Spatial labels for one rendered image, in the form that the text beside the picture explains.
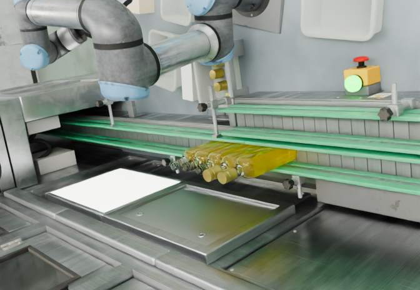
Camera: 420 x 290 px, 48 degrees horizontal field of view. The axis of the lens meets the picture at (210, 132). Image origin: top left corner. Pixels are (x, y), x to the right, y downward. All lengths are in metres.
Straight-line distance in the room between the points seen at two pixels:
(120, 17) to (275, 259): 0.66
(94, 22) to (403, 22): 0.76
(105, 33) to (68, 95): 1.08
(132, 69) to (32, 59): 0.41
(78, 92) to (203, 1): 0.95
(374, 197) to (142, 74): 0.67
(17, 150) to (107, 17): 1.09
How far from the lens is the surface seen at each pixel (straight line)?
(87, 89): 2.19
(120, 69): 1.09
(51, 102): 2.11
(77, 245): 1.43
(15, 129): 2.06
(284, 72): 1.54
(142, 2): 1.95
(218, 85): 1.66
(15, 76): 4.99
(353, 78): 1.28
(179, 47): 1.26
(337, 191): 1.37
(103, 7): 1.11
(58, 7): 1.26
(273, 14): 1.52
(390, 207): 1.30
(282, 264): 1.12
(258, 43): 1.59
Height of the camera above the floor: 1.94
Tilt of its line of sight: 40 degrees down
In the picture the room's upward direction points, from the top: 108 degrees counter-clockwise
